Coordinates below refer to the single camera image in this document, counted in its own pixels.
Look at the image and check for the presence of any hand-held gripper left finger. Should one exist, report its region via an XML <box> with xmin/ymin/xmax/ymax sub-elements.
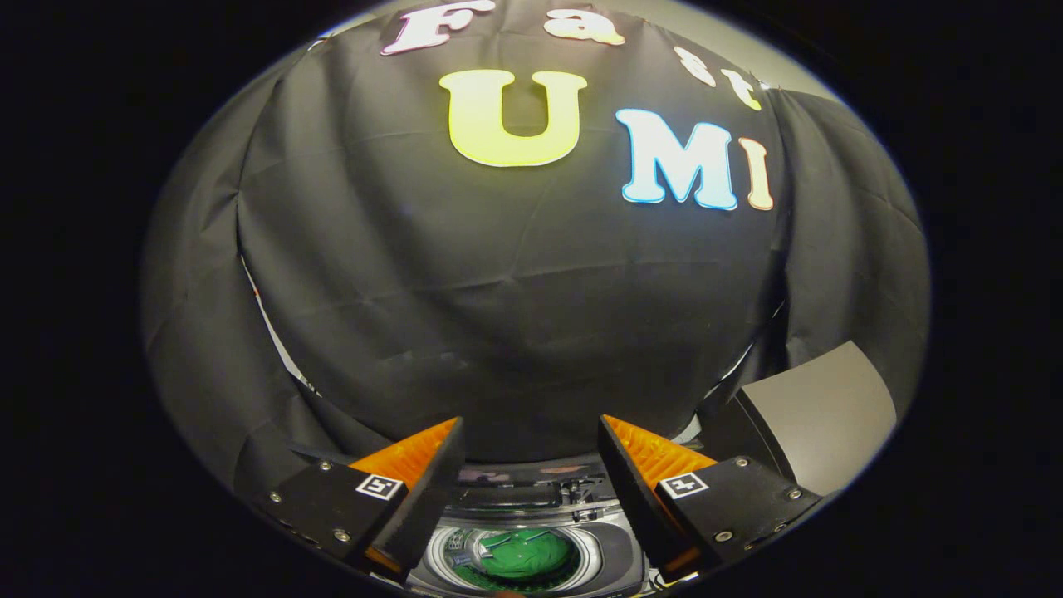
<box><xmin>256</xmin><ymin>417</ymin><xmax>468</xmax><ymax>584</ymax></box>

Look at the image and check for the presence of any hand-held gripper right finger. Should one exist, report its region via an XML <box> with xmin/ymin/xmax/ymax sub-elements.
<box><xmin>596</xmin><ymin>414</ymin><xmax>823</xmax><ymax>584</ymax></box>

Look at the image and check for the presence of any grey washing machine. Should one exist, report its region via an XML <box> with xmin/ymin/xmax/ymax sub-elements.
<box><xmin>403</xmin><ymin>453</ymin><xmax>665</xmax><ymax>598</ymax></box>

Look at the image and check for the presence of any green polo shirt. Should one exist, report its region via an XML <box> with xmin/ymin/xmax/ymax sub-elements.
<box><xmin>478</xmin><ymin>529</ymin><xmax>576</xmax><ymax>580</ymax></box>

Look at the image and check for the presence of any beige cabinet with dark top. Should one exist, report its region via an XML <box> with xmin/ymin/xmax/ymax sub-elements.
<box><xmin>702</xmin><ymin>341</ymin><xmax>898</xmax><ymax>499</ymax></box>

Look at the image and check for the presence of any black backdrop cloth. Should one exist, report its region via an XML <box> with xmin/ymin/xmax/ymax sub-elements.
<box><xmin>141</xmin><ymin>0</ymin><xmax>931</xmax><ymax>499</ymax></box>

